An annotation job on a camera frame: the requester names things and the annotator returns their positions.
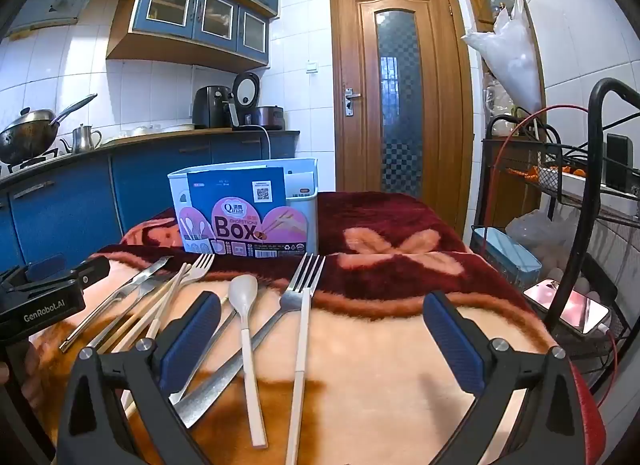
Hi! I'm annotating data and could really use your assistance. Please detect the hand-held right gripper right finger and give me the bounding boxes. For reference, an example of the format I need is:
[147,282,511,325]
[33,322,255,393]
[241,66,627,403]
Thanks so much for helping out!
[422,290,587,465]

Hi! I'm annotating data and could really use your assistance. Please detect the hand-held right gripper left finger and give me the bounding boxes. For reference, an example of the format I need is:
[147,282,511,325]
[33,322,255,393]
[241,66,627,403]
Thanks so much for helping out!
[57,290,223,465]

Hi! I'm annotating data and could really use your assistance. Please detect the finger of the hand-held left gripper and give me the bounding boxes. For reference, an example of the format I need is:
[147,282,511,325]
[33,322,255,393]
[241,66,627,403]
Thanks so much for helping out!
[64,255,111,292]
[0,253,66,292]

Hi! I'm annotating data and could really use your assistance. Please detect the slim silver knife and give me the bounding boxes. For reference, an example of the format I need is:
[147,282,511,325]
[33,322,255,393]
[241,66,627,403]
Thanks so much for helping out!
[87,272,164,349]
[60,255,174,352]

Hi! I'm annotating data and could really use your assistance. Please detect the beige chopstick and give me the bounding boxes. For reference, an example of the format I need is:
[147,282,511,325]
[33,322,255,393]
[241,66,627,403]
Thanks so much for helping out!
[97,262,192,353]
[114,267,195,353]

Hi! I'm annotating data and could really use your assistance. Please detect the steel fork long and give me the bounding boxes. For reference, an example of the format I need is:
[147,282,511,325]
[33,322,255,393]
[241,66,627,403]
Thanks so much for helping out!
[175,295,293,429]

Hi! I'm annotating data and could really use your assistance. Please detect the white spoon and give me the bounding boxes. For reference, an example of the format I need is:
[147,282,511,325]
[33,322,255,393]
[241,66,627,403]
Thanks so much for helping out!
[228,274,269,449]

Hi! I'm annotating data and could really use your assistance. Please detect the fork with white handle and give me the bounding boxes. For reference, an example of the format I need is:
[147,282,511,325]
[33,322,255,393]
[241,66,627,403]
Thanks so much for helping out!
[280,253,327,465]

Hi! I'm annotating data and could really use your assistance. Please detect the white utensil box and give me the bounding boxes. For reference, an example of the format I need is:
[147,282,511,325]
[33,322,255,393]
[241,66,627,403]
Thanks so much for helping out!
[167,157,321,259]

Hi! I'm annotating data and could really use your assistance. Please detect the blue kitchen base cabinets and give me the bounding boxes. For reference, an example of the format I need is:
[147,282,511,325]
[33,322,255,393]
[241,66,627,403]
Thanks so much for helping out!
[0,130,301,273]

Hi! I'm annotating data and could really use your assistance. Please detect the red and peach printed blanket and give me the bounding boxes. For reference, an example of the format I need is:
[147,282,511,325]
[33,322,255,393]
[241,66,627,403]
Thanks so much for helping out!
[27,191,601,465]

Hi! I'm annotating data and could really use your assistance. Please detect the light blue container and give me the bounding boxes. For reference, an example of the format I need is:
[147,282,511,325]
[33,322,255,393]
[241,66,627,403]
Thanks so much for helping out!
[472,226,544,289]

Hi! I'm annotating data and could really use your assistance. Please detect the gas stove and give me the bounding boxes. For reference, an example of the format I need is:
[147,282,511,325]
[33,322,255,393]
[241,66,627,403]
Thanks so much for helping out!
[0,151,62,180]

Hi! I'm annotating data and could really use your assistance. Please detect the steel wok with lid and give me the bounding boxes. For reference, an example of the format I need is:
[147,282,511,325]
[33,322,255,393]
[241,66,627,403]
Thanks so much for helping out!
[0,93,99,164]

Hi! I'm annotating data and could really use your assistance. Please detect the steel kettle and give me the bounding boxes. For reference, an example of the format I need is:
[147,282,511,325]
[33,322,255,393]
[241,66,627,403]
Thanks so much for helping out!
[60,124,103,155]

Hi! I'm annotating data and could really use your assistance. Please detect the wooden cutting board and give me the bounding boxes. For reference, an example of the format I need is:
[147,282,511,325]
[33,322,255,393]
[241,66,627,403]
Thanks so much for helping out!
[101,127,202,146]

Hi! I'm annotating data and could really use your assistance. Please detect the black metal cart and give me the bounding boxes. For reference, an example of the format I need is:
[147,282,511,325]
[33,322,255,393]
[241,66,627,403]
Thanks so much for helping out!
[470,78,640,396]

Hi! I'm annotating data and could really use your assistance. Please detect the black air fryer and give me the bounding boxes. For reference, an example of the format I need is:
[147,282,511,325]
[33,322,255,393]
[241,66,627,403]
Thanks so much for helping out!
[192,85,240,131]

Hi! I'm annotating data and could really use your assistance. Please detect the dark pressure cooker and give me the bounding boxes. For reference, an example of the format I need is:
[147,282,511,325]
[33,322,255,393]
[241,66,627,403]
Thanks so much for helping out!
[255,105,286,130]

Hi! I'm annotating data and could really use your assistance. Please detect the black rice cooker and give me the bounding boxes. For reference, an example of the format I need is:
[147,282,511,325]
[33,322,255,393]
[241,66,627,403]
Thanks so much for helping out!
[231,72,262,128]

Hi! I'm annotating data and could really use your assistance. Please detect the black power adapter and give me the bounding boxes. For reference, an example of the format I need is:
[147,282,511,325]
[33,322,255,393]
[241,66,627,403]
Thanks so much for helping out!
[604,133,632,192]

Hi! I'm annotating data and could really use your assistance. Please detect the wooden door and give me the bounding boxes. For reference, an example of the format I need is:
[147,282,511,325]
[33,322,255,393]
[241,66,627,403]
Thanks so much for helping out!
[329,0,474,242]

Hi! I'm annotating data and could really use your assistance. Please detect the white plastic bag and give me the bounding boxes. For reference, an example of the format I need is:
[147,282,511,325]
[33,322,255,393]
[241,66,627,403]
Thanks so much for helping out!
[460,0,544,116]

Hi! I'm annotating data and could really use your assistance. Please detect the red cable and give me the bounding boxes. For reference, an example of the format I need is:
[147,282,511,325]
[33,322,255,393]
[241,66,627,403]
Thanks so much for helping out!
[486,104,622,398]

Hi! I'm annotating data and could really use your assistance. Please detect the white power cable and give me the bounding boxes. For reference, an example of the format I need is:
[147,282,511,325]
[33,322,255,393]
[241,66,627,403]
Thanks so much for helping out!
[244,124,274,164]

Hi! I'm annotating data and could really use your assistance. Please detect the silver door handle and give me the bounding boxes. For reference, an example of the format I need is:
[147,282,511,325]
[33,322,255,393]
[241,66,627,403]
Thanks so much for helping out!
[341,87,362,117]

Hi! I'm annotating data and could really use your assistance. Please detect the glass-door wall cabinet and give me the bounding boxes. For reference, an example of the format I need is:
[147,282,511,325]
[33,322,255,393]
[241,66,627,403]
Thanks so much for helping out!
[106,0,279,72]

